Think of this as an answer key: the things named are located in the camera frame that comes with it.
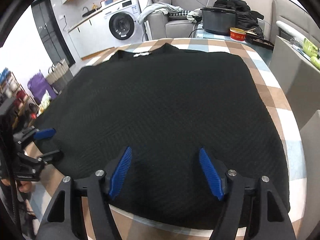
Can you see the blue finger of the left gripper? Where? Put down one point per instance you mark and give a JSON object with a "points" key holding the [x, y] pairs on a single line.
{"points": [[41, 134], [51, 157]]}

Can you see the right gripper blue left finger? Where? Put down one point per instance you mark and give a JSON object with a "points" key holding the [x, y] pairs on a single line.
{"points": [[116, 172]]}

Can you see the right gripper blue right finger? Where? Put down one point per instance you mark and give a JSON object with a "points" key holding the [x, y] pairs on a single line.
{"points": [[214, 172]]}

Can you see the black knit sweater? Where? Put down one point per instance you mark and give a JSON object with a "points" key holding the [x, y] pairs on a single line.
{"points": [[166, 106]]}

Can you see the black clothes pile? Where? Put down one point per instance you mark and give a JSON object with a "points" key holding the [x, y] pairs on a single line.
{"points": [[246, 18]]}

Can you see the person left hand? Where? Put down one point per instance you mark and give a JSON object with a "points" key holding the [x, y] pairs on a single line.
{"points": [[22, 186]]}

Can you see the checkered blanket table cover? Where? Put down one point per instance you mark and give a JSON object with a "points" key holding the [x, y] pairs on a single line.
{"points": [[134, 227]]}

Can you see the purple bag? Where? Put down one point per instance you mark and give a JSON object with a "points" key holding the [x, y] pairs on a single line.
{"points": [[38, 86]]}

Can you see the woven laundry basket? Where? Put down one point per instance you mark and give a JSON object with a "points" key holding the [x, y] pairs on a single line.
{"points": [[59, 75]]}

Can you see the white kitchen cabinet counter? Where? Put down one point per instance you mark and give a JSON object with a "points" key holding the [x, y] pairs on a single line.
{"points": [[93, 34]]}

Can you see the grey side cabinet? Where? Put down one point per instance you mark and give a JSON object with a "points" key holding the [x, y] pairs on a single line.
{"points": [[298, 78]]}

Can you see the white washing machine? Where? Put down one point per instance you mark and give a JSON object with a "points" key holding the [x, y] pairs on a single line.
{"points": [[121, 23]]}

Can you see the red instant noodle bowl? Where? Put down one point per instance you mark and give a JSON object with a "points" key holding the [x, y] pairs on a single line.
{"points": [[237, 34]]}

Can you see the black food tray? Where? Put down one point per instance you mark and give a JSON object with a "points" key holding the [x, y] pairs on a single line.
{"points": [[258, 41]]}

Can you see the grey sofa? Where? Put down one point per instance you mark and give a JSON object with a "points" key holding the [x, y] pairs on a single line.
{"points": [[162, 26]]}

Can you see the black electric cooker pot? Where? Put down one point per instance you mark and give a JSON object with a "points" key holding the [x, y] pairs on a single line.
{"points": [[218, 20]]}

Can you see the green plush toy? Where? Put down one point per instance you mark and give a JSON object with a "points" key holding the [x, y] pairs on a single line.
{"points": [[312, 51]]}

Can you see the light grey garment on sofa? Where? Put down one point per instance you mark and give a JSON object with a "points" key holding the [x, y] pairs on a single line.
{"points": [[165, 8]]}

